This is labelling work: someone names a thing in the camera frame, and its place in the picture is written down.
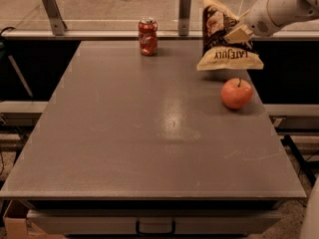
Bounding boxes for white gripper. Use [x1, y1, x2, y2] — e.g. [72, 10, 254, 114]
[223, 0, 276, 44]

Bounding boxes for brown Late July chip bag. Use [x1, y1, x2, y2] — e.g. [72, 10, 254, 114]
[196, 0, 263, 71]

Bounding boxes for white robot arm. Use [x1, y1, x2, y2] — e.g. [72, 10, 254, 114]
[224, 0, 319, 239]

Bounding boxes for red apple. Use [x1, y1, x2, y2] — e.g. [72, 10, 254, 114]
[220, 78, 253, 110]

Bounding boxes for orange soda can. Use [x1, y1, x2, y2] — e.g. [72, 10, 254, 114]
[139, 18, 158, 56]

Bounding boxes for grey table drawer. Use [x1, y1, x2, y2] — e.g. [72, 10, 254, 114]
[27, 210, 280, 236]

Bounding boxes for cardboard box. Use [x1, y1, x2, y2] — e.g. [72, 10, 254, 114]
[3, 200, 64, 239]

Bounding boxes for middle metal rail bracket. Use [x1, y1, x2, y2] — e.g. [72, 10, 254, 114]
[177, 0, 191, 36]

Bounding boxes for metal rail bracket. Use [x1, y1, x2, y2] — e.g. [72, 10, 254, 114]
[177, 0, 191, 36]
[42, 0, 67, 36]

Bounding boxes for left metal rail bracket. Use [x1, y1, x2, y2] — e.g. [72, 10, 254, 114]
[42, 0, 67, 36]

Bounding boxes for black drawer handle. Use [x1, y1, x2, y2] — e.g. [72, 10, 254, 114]
[135, 220, 176, 236]

